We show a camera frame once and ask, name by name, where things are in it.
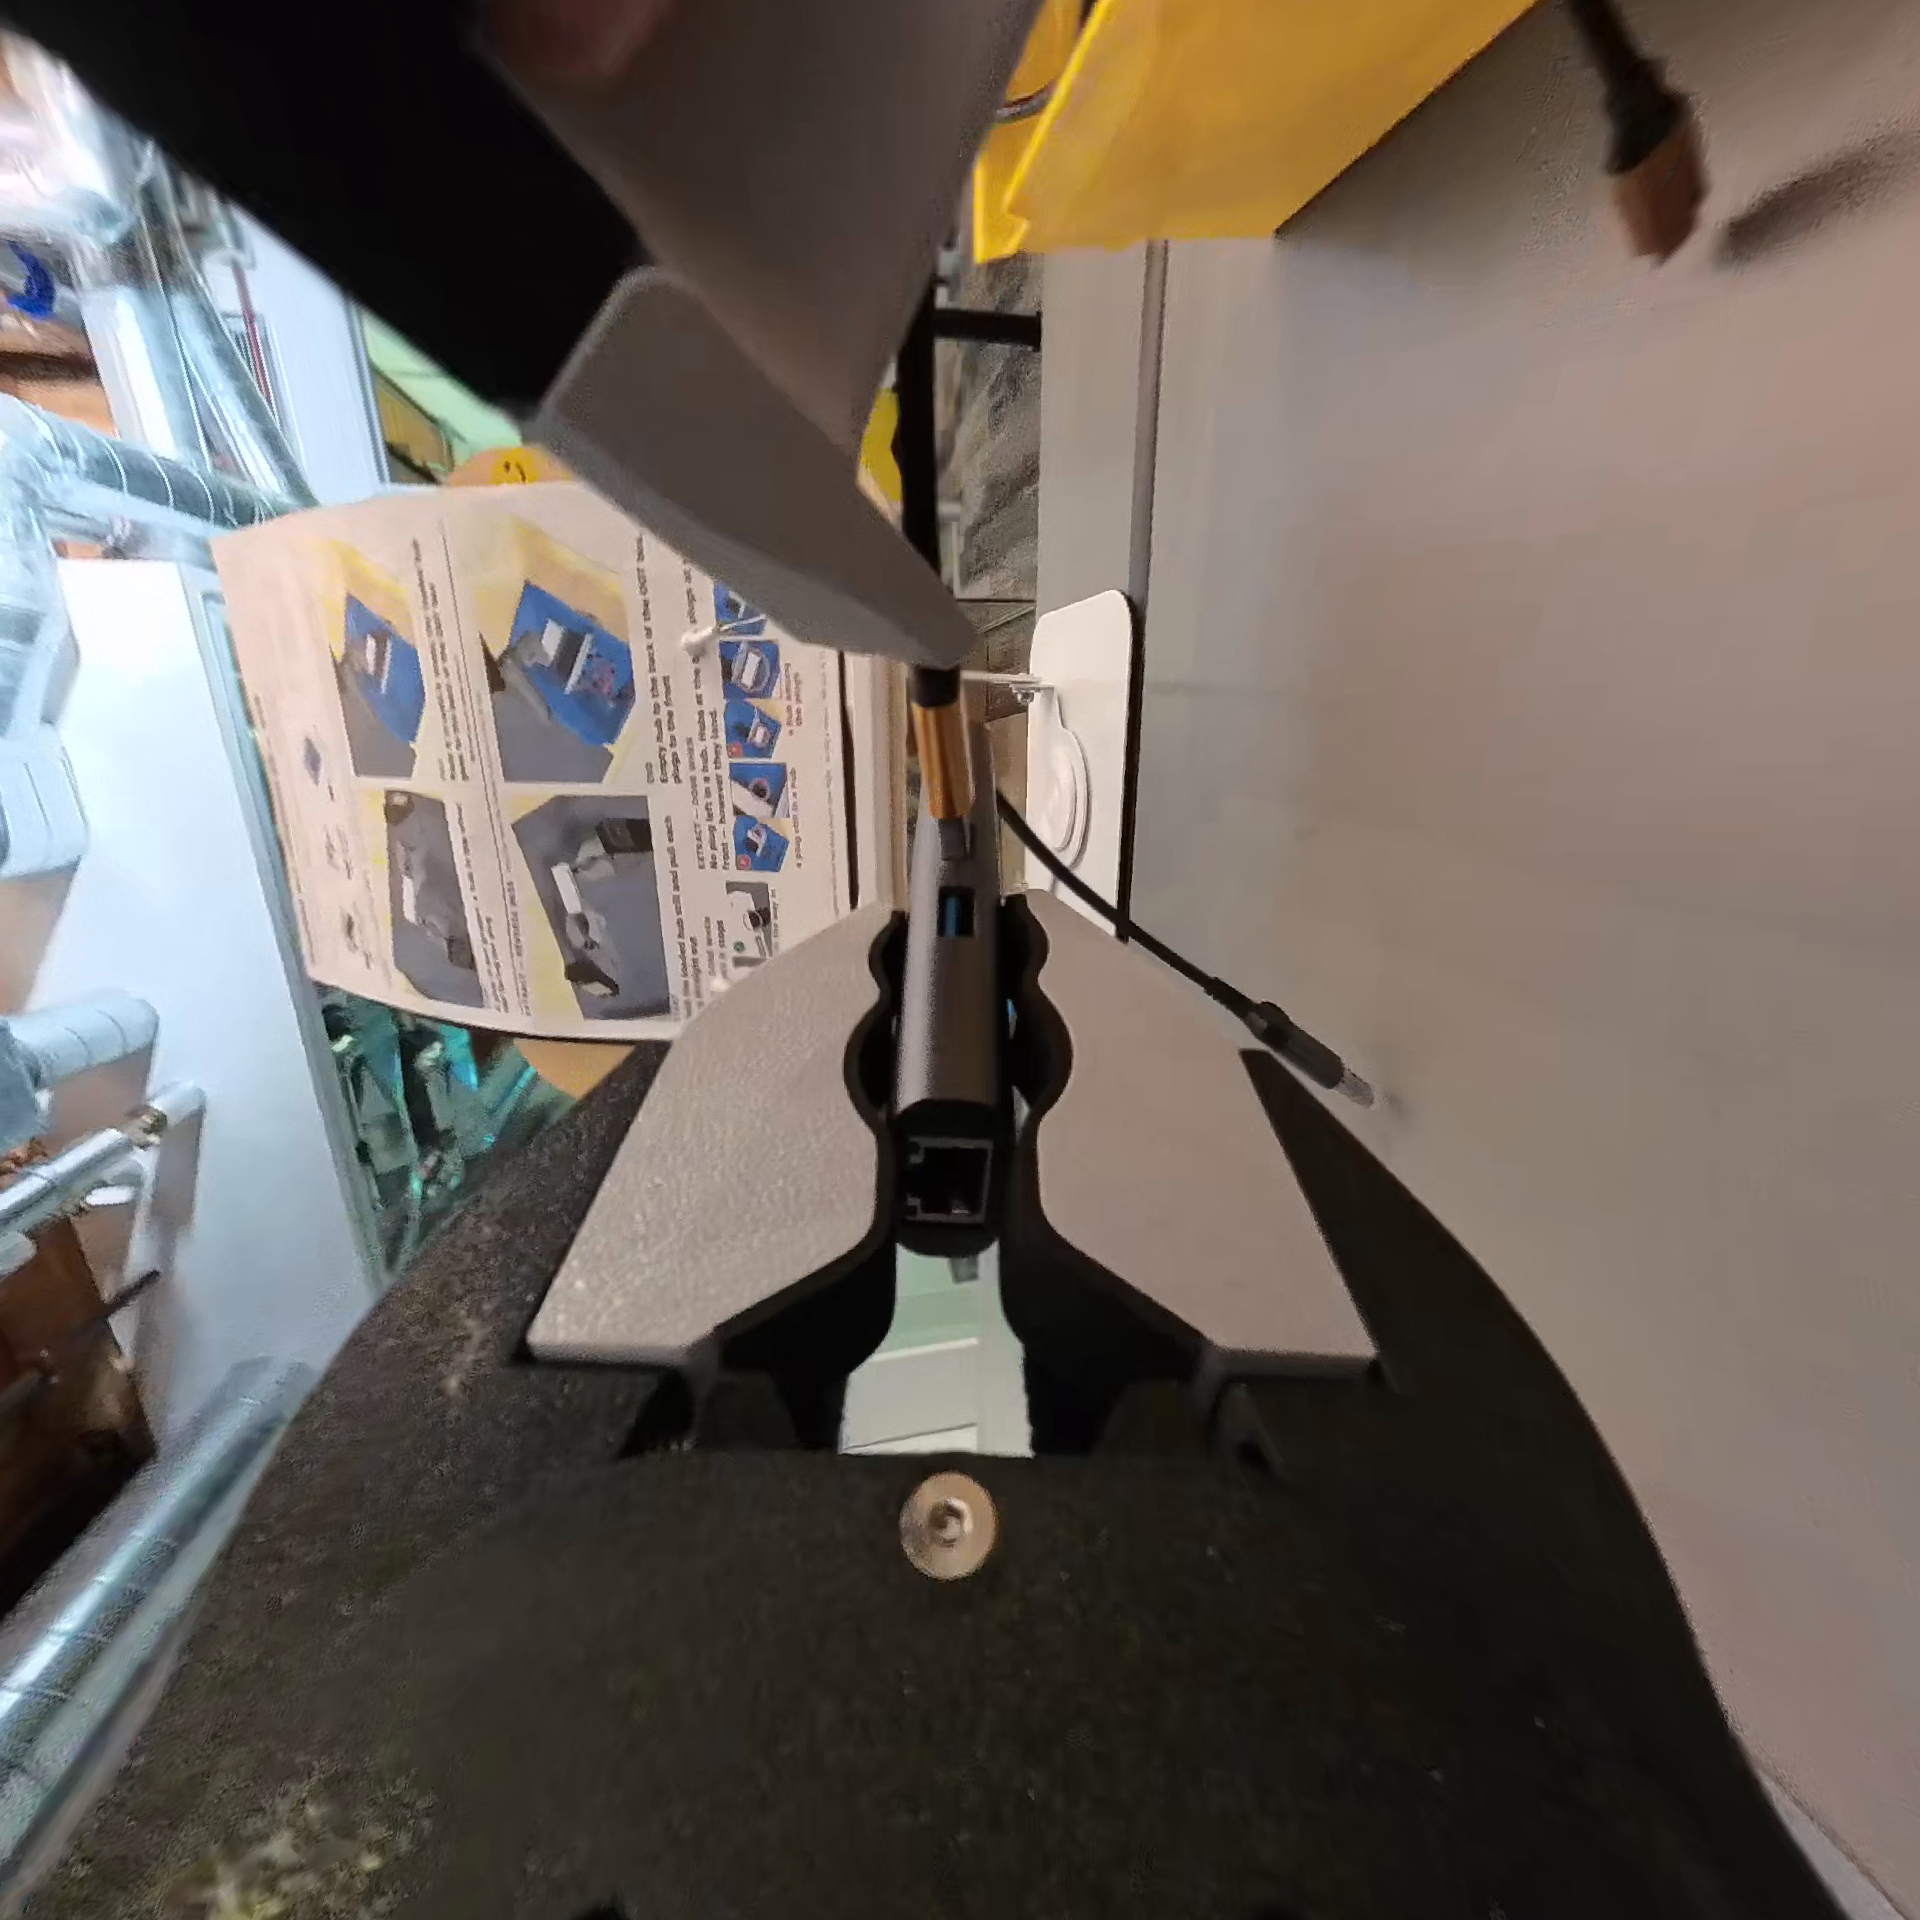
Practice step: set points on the black monitor stand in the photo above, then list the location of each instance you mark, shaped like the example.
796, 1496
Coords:
920, 451

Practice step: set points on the white document stand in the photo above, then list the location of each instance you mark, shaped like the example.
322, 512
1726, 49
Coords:
1090, 720

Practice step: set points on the slim grey usb hub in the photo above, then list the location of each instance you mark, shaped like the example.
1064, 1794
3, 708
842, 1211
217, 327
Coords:
949, 1037

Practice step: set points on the wooden document board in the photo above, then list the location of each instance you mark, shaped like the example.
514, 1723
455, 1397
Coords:
579, 1064

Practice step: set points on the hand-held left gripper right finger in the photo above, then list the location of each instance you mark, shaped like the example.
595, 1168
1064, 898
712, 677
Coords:
1188, 1199

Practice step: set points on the yellow plastic bin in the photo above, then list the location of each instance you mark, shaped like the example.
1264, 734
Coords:
1199, 134

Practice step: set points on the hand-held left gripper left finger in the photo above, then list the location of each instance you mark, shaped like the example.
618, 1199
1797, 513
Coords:
720, 1199

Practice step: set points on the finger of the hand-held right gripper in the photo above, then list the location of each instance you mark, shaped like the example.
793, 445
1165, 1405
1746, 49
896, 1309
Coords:
810, 180
720, 496

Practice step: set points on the printed instruction sheet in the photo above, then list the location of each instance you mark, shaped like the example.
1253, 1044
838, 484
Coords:
453, 748

